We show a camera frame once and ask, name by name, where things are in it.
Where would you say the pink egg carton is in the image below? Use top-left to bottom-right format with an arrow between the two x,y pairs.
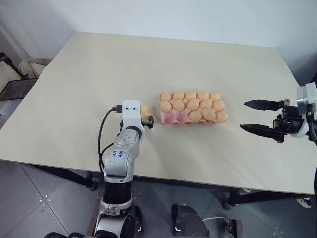
158,91 -> 229,125

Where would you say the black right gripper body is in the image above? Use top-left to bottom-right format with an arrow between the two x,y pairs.
272,98 -> 305,136

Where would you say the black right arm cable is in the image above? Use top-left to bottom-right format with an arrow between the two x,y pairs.
306,103 -> 317,146

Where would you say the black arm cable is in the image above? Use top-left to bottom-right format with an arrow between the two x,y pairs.
98,105 -> 124,174
306,103 -> 317,146

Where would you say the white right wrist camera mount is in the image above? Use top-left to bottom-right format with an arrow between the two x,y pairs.
289,119 -> 310,138

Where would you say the white shoe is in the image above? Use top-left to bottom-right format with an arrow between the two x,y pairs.
296,197 -> 313,208

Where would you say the dark metal tray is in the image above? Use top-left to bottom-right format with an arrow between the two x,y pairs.
0,78 -> 38,101

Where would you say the black stand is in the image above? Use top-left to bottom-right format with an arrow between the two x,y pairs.
0,51 -> 29,80

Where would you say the white round bucket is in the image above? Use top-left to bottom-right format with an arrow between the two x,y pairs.
19,57 -> 53,78

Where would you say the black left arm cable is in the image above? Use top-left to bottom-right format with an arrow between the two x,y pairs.
98,105 -> 124,174

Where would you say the dark rounded shape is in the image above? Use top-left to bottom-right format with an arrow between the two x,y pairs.
46,231 -> 88,238

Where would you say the white floor cable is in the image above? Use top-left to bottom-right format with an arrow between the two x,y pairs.
202,216 -> 229,224

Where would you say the black table leg frame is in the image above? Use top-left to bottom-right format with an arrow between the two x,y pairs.
31,164 -> 98,192
221,187 -> 315,211

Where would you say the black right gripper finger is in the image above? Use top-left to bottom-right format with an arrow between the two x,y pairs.
243,99 -> 286,112
240,123 -> 285,144

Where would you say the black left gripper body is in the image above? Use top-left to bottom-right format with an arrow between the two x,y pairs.
141,119 -> 155,130

